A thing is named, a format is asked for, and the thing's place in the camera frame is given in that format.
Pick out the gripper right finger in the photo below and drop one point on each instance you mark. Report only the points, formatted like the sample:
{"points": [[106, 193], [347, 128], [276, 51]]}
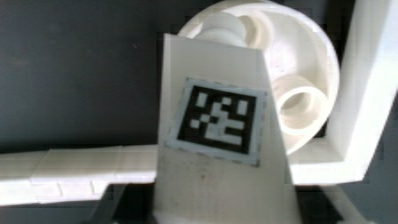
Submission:
{"points": [[326, 206]]}

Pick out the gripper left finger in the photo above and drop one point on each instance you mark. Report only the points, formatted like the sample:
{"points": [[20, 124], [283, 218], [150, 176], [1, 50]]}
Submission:
{"points": [[125, 206]]}

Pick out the white stool leg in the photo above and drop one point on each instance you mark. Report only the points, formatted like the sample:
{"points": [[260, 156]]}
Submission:
{"points": [[217, 117]]}

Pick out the white round stool seat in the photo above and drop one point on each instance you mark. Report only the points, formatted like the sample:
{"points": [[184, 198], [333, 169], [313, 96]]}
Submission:
{"points": [[265, 26]]}

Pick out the white front barrier wall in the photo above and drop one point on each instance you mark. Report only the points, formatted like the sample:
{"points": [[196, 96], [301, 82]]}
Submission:
{"points": [[65, 175]]}

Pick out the white barrier wall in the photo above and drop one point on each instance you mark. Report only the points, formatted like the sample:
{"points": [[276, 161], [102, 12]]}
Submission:
{"points": [[367, 90], [65, 175]]}

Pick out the white right barrier wall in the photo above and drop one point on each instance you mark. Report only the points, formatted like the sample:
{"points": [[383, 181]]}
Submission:
{"points": [[367, 90]]}

